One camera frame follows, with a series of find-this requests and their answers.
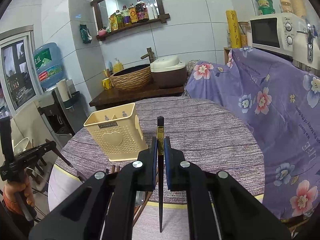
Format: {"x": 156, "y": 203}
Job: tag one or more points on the white microwave oven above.
{"x": 276, "y": 32}

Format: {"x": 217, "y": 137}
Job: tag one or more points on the woven basket sink basin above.
{"x": 132, "y": 78}

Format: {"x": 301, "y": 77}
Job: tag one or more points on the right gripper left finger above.
{"x": 103, "y": 206}

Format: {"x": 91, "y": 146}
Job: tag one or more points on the person left hand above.
{"x": 13, "y": 189}

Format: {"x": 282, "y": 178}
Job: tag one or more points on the dark soy sauce bottle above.
{"x": 141, "y": 11}

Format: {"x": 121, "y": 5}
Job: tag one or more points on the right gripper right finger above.
{"x": 218, "y": 206}

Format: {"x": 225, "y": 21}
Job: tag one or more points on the green hanging packet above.
{"x": 85, "y": 34}

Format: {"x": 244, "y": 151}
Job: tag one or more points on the white brown rice cooker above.
{"x": 169, "y": 72}

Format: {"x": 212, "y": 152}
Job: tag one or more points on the purple floral cloth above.
{"x": 279, "y": 104}

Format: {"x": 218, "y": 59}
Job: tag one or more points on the white kettle chrome handle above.
{"x": 306, "y": 48}

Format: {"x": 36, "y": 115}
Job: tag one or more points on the yellow mug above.
{"x": 107, "y": 84}

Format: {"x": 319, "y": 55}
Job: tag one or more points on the green instant noodle cups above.
{"x": 265, "y": 7}

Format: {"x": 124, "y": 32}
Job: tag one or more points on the metal spoon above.
{"x": 140, "y": 198}

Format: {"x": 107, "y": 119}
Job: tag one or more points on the blue water jug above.
{"x": 48, "y": 64}

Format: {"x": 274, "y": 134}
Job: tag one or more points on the cream plastic utensil holder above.
{"x": 117, "y": 131}

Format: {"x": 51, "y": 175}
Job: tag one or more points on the black chopstick yellow band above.
{"x": 160, "y": 137}

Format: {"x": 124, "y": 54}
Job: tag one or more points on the water dispenser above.
{"x": 64, "y": 118}

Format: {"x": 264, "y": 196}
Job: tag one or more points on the wooden framed mirror shelf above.
{"x": 115, "y": 16}

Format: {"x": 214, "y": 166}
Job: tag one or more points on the yellow roll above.
{"x": 233, "y": 26}

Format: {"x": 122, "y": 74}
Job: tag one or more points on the wooden faucet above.
{"x": 150, "y": 55}

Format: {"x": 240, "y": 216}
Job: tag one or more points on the yellow soap bottle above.
{"x": 118, "y": 66}

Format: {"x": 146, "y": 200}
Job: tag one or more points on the dark wooden counter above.
{"x": 115, "y": 97}

